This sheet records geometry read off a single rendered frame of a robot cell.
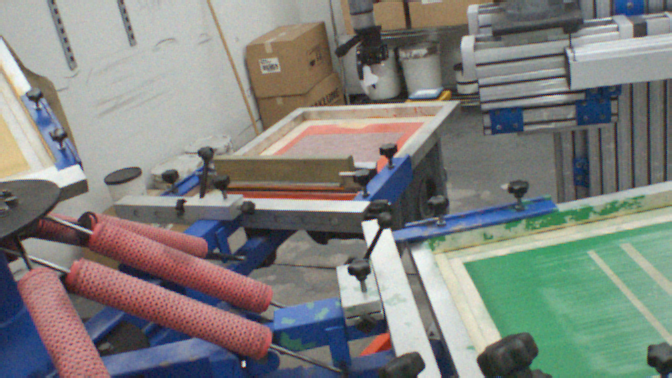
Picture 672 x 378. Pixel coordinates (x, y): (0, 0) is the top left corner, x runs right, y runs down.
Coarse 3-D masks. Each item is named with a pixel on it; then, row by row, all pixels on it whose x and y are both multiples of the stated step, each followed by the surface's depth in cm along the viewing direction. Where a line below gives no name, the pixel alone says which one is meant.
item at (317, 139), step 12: (312, 132) 222; (324, 132) 220; (336, 132) 218; (348, 132) 216; (288, 144) 216; (300, 144) 213; (312, 144) 211; (324, 144) 209; (336, 144) 207; (228, 192) 187; (240, 192) 185; (252, 192) 184; (264, 192) 182; (276, 192) 181
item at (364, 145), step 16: (368, 128) 216; (384, 128) 213; (400, 128) 210; (416, 128) 207; (352, 144) 204; (368, 144) 202; (400, 144) 197; (368, 160) 190; (384, 160) 188; (288, 192) 179; (304, 192) 177; (320, 192) 175
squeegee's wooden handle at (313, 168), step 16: (224, 160) 181; (240, 160) 179; (256, 160) 176; (272, 160) 174; (288, 160) 172; (304, 160) 170; (320, 160) 168; (336, 160) 166; (352, 160) 166; (240, 176) 181; (256, 176) 179; (272, 176) 176; (288, 176) 174; (304, 176) 172; (320, 176) 170; (336, 176) 168
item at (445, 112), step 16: (304, 112) 235; (320, 112) 232; (336, 112) 230; (352, 112) 227; (368, 112) 224; (384, 112) 222; (400, 112) 220; (416, 112) 217; (432, 112) 215; (448, 112) 205; (272, 128) 223; (288, 128) 227; (432, 128) 194; (256, 144) 211; (272, 144) 218; (416, 144) 184; (432, 144) 191; (416, 160) 180; (192, 192) 184
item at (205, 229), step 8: (200, 224) 148; (208, 224) 148; (216, 224) 147; (224, 224) 150; (232, 224) 152; (184, 232) 146; (192, 232) 145; (200, 232) 145; (208, 232) 145; (232, 232) 153; (208, 240) 145; (208, 248) 145
